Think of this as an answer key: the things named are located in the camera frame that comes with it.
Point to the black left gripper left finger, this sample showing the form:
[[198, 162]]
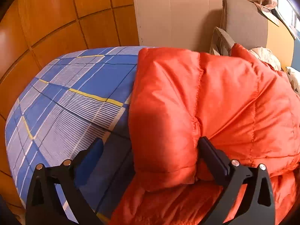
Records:
[[43, 205]]

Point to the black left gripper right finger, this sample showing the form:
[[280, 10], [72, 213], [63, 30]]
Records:
[[257, 205]]

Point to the orange quilted down jacket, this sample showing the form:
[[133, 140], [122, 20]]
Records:
[[241, 104]]

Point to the blue plaid bed sheet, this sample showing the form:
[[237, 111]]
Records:
[[75, 99]]

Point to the white printed pillow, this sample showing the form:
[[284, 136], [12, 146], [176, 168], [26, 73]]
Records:
[[294, 78]]

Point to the cream quilted garment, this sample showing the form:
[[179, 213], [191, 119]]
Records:
[[266, 55]]

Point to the wooden wardrobe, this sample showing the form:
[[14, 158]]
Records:
[[35, 32]]

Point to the grey yellow blue headboard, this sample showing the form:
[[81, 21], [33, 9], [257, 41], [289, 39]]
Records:
[[247, 26]]

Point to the window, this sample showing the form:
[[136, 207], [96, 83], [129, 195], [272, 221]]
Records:
[[288, 15]]

